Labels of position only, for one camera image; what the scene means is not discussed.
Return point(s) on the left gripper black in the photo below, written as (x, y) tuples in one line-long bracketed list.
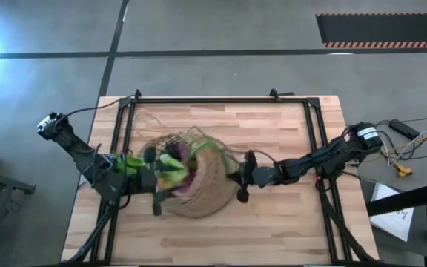
[(150, 180)]

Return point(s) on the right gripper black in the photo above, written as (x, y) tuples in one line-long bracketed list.
[(269, 176)]

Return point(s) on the woven wicker basket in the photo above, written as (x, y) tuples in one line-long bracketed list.
[(206, 174)]

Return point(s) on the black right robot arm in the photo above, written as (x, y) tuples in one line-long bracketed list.
[(332, 155)]

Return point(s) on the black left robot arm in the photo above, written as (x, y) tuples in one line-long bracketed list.
[(83, 155)]

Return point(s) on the white paper sheet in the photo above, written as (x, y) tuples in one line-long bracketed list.
[(391, 222)]

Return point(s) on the black power brick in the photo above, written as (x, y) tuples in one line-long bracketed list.
[(404, 129)]

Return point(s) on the black desk beam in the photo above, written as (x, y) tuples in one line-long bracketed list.
[(413, 196)]

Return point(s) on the black hazard-striped floor mat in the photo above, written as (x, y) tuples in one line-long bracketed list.
[(384, 29)]

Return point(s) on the black aluminium table frame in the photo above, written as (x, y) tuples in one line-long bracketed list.
[(217, 99)]

